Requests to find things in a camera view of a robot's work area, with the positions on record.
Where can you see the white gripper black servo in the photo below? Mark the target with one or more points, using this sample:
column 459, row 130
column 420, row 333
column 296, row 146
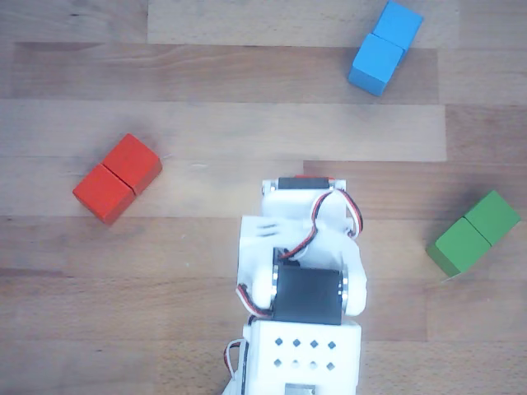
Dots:
column 304, row 183

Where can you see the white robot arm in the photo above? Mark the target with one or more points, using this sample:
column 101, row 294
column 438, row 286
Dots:
column 313, row 358

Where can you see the long red block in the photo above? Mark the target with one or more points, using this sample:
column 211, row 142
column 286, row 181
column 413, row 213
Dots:
column 117, row 179

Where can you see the long blue block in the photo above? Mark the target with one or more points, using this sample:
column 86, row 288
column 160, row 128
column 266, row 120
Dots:
column 383, row 53

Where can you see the long green block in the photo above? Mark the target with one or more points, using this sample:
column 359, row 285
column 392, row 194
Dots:
column 473, row 234

